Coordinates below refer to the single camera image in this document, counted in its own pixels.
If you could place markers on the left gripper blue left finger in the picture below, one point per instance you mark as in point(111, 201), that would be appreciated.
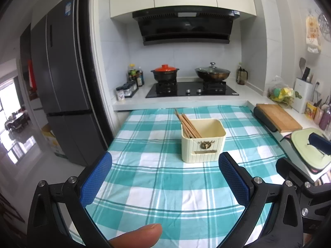
point(93, 178)

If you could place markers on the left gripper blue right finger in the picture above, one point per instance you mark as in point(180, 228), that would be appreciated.
point(237, 178)

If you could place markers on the hanging kitchen towel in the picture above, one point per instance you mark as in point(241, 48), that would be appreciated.
point(312, 35)

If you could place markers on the green pot mat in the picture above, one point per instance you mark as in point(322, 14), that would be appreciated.
point(313, 158)

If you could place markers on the cream utensil holder box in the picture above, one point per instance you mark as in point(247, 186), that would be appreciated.
point(209, 146)

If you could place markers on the chopstick in holder left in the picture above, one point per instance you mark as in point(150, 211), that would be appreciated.
point(187, 126)

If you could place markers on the black tray under board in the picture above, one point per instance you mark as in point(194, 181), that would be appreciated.
point(258, 113)

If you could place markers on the wooden cutting board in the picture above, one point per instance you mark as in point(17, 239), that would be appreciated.
point(279, 118)

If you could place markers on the bag of sponges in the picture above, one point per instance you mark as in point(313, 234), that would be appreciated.
point(281, 93)

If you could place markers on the spice jar rack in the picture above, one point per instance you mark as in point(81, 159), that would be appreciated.
point(127, 90)

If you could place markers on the white knife block holder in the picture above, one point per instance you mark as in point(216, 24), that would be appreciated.
point(303, 91)

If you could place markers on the dark glass kettle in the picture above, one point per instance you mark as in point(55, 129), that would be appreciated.
point(241, 76)

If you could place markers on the wok with glass lid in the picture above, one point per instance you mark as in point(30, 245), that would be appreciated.
point(212, 73)

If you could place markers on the yellow green sauce bottle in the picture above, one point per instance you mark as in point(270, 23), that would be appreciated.
point(132, 72)

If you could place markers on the dark soy sauce bottle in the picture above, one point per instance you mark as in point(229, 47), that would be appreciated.
point(140, 77)

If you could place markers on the black pot orange lid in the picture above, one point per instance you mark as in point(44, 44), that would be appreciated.
point(165, 73)

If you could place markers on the dark grey refrigerator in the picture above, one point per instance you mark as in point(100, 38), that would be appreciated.
point(60, 85)

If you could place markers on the black range hood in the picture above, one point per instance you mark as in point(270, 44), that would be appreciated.
point(185, 24)

